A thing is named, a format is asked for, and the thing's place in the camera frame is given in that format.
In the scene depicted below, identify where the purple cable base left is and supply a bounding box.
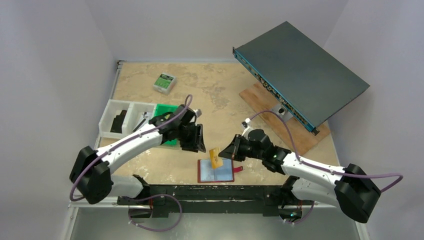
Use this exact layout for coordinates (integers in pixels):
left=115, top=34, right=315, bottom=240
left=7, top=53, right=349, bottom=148
left=127, top=194, right=183, bottom=233

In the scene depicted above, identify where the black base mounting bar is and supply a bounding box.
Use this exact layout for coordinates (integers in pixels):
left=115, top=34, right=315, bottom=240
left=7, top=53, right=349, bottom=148
left=117, top=177, right=299, bottom=218

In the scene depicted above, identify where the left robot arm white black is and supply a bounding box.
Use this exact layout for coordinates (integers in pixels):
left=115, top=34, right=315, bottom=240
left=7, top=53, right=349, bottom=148
left=69, top=104, right=206, bottom=205

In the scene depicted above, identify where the grey card black stripe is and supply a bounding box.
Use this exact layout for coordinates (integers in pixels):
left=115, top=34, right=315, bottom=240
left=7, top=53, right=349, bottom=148
left=132, top=111, right=152, bottom=133

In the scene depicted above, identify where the green plastic bin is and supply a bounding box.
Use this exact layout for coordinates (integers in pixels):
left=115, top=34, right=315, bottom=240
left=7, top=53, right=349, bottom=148
left=153, top=103, right=178, bottom=148

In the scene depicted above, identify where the wooden board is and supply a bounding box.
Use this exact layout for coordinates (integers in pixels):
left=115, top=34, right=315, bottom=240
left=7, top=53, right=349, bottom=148
left=239, top=82, right=336, bottom=159

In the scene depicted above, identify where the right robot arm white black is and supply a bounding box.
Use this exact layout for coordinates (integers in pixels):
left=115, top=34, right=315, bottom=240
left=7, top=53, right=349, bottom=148
left=218, top=120, right=382, bottom=223

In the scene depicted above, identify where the red card holder wallet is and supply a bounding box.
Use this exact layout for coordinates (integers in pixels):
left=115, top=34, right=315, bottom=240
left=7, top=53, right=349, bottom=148
left=197, top=158, right=244, bottom=183

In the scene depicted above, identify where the small green labelled box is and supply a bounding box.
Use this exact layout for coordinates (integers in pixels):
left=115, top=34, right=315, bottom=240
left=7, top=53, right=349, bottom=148
left=153, top=72, right=177, bottom=96

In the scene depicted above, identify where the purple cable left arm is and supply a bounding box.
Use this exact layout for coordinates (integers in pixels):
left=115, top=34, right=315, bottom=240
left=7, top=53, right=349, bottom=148
left=69, top=94, right=194, bottom=202

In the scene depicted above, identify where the metal bracket with knob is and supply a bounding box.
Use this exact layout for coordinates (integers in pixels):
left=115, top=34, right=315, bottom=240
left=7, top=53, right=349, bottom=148
left=271, top=104, right=293, bottom=122

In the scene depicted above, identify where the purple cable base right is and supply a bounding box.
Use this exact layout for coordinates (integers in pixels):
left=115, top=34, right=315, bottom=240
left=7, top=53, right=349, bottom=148
left=281, top=200, right=315, bottom=226

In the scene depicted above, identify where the white plastic bin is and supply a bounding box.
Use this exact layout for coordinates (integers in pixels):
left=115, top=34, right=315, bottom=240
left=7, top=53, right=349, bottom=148
left=98, top=99, right=157, bottom=139

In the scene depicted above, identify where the purple cable base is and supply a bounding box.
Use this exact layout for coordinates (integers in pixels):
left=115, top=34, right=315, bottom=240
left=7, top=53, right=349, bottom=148
left=281, top=200, right=315, bottom=226
left=127, top=194, right=183, bottom=233

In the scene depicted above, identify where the dark network switch box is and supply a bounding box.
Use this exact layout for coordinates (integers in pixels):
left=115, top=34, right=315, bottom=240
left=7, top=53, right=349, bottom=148
left=232, top=21, right=370, bottom=135

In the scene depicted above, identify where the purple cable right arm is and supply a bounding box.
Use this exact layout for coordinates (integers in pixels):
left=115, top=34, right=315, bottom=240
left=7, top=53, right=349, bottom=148
left=248, top=109, right=404, bottom=194

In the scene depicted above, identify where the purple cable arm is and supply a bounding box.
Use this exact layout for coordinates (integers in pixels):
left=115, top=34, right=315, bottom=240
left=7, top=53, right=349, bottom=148
left=248, top=109, right=404, bottom=194
left=69, top=94, right=194, bottom=202

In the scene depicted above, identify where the black part in bin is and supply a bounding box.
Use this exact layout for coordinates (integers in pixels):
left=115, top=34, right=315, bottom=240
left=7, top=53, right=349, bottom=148
left=110, top=110, right=127, bottom=134

